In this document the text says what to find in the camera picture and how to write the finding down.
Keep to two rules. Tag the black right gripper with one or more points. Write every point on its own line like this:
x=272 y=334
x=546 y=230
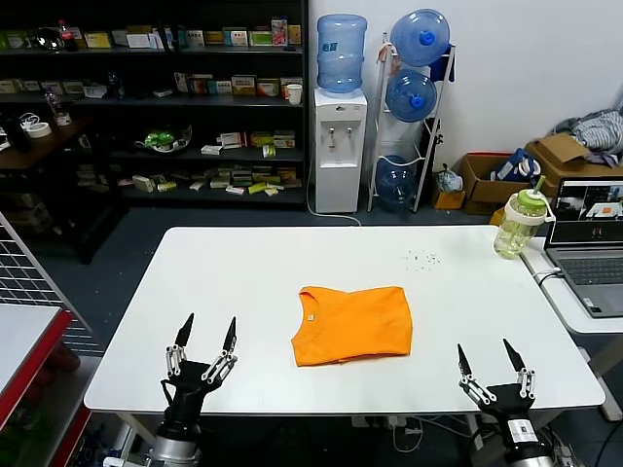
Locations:
x=508 y=406

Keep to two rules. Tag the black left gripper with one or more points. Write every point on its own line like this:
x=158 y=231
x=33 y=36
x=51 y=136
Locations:
x=192 y=394

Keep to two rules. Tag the orange t-shirt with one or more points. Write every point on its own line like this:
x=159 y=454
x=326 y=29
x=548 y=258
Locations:
x=355 y=326

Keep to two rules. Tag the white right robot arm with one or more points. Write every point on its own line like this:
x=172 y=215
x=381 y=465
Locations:
x=523 y=445

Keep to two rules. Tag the striped clothes pile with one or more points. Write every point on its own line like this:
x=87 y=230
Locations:
x=598 y=128

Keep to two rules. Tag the grey laptop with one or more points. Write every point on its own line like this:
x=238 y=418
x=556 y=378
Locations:
x=589 y=272

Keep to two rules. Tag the green lid drinking bottle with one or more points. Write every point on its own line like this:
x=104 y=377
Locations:
x=516 y=228

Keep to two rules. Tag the yellow bag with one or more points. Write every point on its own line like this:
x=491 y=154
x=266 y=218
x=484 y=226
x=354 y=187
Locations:
x=499 y=216

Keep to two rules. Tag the small yellow box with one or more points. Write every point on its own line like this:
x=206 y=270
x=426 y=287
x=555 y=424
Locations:
x=450 y=199

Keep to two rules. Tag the open cardboard box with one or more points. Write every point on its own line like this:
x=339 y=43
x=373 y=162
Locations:
x=479 y=187

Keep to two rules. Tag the crumpled plastic bag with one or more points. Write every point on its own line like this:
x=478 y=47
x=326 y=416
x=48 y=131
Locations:
x=449 y=179

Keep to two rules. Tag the red edged white cart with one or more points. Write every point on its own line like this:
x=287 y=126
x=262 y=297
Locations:
x=19 y=340

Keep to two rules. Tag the blue white bag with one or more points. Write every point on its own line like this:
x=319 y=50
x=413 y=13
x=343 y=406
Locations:
x=511 y=168

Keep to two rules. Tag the white red medicine box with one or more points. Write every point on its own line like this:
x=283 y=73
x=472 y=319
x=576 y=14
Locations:
x=232 y=140

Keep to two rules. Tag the green white bowl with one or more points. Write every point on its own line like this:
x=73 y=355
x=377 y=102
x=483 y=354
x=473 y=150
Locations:
x=163 y=140

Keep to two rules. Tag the white water dispenser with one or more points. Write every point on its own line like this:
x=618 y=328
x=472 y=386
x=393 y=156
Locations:
x=340 y=160

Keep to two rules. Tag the large brown cardboard box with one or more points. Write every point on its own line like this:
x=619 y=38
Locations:
x=560 y=148

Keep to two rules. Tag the black instrument behind rack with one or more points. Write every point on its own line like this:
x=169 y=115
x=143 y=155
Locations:
x=434 y=138

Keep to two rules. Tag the black shelf unit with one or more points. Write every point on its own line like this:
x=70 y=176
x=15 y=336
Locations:
x=194 y=101

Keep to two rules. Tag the brown wooden desk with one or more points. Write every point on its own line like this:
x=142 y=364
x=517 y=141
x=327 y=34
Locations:
x=44 y=143

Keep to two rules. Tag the white paper cup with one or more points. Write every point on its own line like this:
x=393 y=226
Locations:
x=294 y=94

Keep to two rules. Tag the dark blue bottle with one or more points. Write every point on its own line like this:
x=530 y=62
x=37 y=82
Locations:
x=115 y=86

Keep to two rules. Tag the white tape roll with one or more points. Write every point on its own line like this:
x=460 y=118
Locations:
x=37 y=130

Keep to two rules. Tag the black cylinder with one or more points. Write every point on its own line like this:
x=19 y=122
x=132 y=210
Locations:
x=20 y=136

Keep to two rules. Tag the pink printed box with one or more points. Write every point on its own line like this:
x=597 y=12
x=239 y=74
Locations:
x=279 y=32

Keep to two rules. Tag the blue water jug with label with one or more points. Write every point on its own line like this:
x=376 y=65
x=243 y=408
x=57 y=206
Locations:
x=341 y=53

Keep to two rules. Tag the cola bottle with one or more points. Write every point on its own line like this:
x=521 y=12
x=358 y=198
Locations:
x=64 y=35

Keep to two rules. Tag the shiny dark dome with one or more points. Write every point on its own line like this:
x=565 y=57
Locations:
x=47 y=39

